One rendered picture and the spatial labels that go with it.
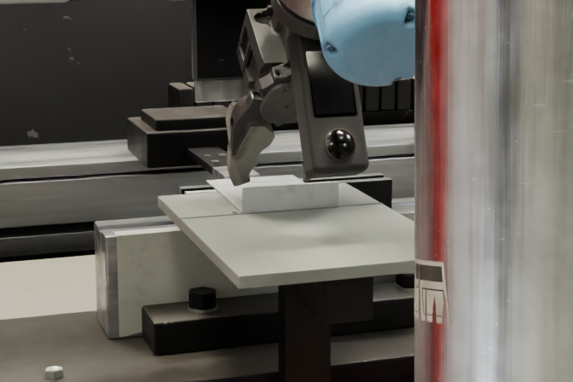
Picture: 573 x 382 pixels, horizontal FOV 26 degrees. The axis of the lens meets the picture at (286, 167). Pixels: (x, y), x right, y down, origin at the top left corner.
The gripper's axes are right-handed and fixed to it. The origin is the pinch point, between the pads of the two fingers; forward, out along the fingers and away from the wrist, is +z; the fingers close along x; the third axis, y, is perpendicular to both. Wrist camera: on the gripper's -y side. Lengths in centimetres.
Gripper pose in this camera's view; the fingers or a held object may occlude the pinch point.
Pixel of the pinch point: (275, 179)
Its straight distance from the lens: 108.6
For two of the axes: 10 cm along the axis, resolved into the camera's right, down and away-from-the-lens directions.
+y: -2.4, -7.8, 5.8
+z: -2.0, 6.3, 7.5
